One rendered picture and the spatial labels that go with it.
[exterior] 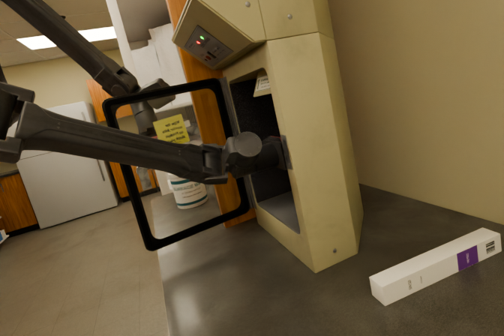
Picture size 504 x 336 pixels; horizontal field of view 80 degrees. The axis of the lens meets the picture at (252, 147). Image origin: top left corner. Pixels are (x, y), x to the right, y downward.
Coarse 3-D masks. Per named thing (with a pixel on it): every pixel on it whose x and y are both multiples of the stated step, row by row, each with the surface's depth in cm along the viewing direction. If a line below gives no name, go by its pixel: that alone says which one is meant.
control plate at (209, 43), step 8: (200, 32) 61; (192, 40) 68; (200, 40) 66; (208, 40) 63; (216, 40) 61; (192, 48) 74; (200, 48) 70; (208, 48) 67; (216, 48) 65; (224, 48) 62; (200, 56) 76; (208, 56) 73; (216, 56) 70; (224, 56) 67
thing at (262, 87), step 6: (258, 72) 70; (264, 72) 67; (258, 78) 69; (264, 78) 66; (258, 84) 68; (264, 84) 66; (258, 90) 68; (264, 90) 66; (270, 90) 65; (258, 96) 68
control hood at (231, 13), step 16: (192, 0) 50; (208, 0) 49; (224, 0) 50; (240, 0) 51; (256, 0) 52; (192, 16) 56; (208, 16) 53; (224, 16) 51; (240, 16) 52; (256, 16) 53; (176, 32) 70; (192, 32) 64; (208, 32) 59; (224, 32) 55; (240, 32) 52; (256, 32) 53; (240, 48) 58; (208, 64) 80; (224, 64) 75
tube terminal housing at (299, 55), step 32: (288, 0) 54; (320, 0) 64; (288, 32) 55; (320, 32) 59; (256, 64) 61; (288, 64) 55; (320, 64) 58; (288, 96) 56; (320, 96) 58; (288, 128) 57; (320, 128) 59; (320, 160) 60; (352, 160) 76; (320, 192) 60; (352, 192) 70; (320, 224) 61; (352, 224) 64; (320, 256) 62
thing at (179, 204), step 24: (168, 96) 76; (192, 96) 79; (120, 120) 72; (144, 120) 74; (168, 120) 77; (192, 120) 80; (216, 120) 82; (144, 192) 75; (168, 192) 78; (192, 192) 81; (216, 192) 84; (168, 216) 78; (192, 216) 81; (216, 216) 84
